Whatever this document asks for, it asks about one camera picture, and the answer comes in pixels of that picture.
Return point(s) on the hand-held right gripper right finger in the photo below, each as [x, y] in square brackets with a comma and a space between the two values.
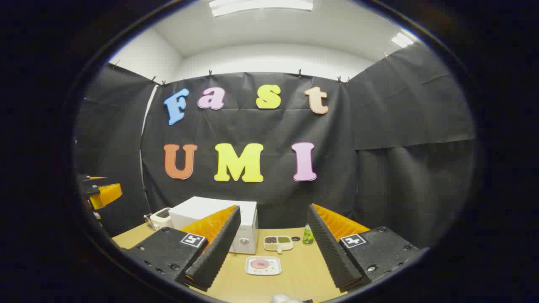
[330, 252]

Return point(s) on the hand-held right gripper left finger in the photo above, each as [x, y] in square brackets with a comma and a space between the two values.
[219, 248]

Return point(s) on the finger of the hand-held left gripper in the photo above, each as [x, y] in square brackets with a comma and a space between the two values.
[90, 179]
[107, 195]

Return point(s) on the white microwave oven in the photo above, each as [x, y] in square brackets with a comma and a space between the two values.
[202, 208]

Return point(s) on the pink round food slice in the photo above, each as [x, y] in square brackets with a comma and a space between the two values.
[260, 264]

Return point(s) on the white square plate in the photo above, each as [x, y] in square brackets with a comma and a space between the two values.
[276, 269]

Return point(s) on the green label drink bottle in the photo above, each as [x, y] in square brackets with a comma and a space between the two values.
[308, 236]

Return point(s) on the white divided dish with beans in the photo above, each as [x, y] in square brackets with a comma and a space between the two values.
[278, 243]

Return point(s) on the white toaster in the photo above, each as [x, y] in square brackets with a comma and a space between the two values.
[162, 219]

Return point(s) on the black backdrop cloth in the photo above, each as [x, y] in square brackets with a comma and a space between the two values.
[252, 126]

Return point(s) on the ceiling light panel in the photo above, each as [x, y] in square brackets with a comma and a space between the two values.
[402, 40]

